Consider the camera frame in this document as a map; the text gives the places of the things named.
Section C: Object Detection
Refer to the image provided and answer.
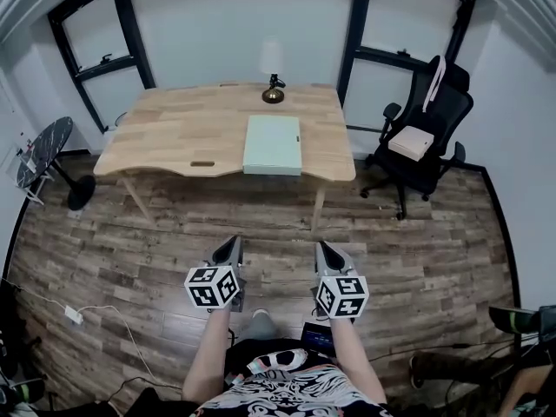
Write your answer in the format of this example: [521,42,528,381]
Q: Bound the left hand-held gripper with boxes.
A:
[183,235,248,314]

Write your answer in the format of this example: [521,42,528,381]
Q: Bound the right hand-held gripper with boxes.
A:
[310,240,371,321]

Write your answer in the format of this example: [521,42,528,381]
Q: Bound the person's left forearm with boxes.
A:
[181,308,232,402]

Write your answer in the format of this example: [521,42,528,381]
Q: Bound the person's right forearm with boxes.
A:
[332,317,388,404]

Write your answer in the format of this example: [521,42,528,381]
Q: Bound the light wooden desk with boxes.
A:
[93,83,357,234]

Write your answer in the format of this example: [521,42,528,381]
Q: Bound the person's grey trouser leg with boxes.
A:
[240,308,279,343]

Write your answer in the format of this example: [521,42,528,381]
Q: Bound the small black screen device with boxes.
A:
[302,321,335,356]

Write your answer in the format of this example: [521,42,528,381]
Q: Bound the black mesh office chair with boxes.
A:
[360,54,475,222]

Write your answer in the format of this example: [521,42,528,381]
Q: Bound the person's black printed shirt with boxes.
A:
[125,339,394,417]

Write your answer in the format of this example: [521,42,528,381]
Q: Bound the beige flat box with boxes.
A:
[387,125,437,162]

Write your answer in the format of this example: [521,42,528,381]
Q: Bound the white shade brass table lamp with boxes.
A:
[259,36,287,104]

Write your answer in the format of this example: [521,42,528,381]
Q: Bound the black shoe with green stripe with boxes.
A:
[487,304,556,348]

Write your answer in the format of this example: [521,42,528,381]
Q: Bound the black marble round side table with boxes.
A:
[17,116,97,211]

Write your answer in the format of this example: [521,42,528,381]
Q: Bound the black framed window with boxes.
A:
[46,0,157,135]
[336,0,479,130]

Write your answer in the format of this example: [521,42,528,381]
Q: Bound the black equipment stand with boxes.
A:
[0,282,47,410]

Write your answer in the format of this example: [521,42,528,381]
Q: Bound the thin white cable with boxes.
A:
[0,275,175,386]

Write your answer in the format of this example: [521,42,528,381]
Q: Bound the white wire rack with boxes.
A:
[16,143,56,207]

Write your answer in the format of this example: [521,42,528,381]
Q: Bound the pink fabric strap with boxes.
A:
[421,54,447,115]

